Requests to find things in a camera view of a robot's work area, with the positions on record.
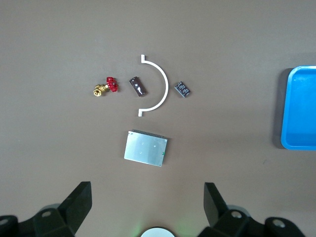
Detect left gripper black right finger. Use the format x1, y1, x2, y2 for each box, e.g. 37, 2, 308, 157
197, 182, 303, 237

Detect short printed brown capacitor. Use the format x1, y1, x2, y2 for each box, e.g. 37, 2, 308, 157
174, 81, 192, 99

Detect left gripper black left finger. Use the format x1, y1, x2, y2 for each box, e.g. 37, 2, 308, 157
0, 182, 93, 237

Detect brass valve red handwheel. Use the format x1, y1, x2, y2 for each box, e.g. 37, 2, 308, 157
93, 76, 119, 98

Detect white half-round pipe clamp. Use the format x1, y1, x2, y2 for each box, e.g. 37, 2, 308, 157
137, 54, 169, 118

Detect long plain brown capacitor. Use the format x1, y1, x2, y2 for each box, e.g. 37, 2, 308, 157
128, 76, 147, 98

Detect blue plastic tray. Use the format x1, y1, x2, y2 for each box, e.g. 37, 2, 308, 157
280, 65, 316, 151

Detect silver metal box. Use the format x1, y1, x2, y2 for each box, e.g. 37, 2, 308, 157
123, 129, 168, 168

